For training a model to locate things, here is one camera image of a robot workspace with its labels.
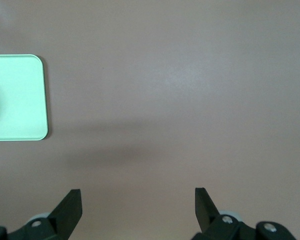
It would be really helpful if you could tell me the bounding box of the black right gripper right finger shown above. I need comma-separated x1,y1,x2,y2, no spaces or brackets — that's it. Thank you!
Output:
191,187,297,240

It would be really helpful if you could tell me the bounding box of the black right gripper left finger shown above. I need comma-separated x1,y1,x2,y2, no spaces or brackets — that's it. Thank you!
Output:
0,189,84,240

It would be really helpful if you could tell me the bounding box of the light green rectangular tray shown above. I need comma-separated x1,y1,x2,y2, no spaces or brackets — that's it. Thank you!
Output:
0,53,50,142

